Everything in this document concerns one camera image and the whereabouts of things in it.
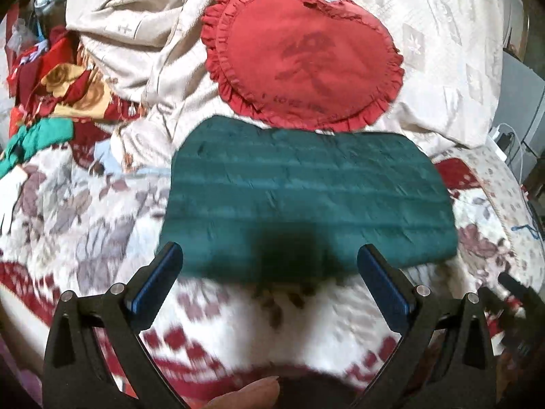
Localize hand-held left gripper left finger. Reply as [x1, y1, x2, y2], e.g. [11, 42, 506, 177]
[43, 241, 189, 409]

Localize red heart-shaped ruffled pillow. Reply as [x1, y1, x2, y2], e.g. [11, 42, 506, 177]
[201, 0, 405, 134]

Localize floral printed bedsheet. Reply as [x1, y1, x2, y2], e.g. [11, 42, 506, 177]
[0, 106, 545, 409]

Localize green quilted down jacket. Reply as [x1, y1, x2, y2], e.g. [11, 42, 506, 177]
[159, 115, 461, 285]

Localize red cloth with yellow flowers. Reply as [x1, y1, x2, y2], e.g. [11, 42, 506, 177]
[6, 26, 146, 131]

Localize person's left hand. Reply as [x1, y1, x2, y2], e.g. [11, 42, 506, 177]
[208, 376, 281, 409]

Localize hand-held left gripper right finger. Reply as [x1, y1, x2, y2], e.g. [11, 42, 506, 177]
[353, 244, 498, 409]

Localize white charger plug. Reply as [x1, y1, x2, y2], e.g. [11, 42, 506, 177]
[489, 125, 512, 160]

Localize cream textured blanket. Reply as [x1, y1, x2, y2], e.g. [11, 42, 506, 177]
[64, 0, 514, 168]

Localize blue cable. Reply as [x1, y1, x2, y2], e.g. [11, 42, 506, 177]
[510, 221, 542, 239]

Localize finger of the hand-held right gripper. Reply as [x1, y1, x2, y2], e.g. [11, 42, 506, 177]
[497, 272, 545, 337]

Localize green cloth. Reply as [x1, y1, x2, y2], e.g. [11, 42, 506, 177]
[0, 117, 76, 178]

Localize grey refrigerator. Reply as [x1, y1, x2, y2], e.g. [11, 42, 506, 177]
[497, 49, 545, 173]

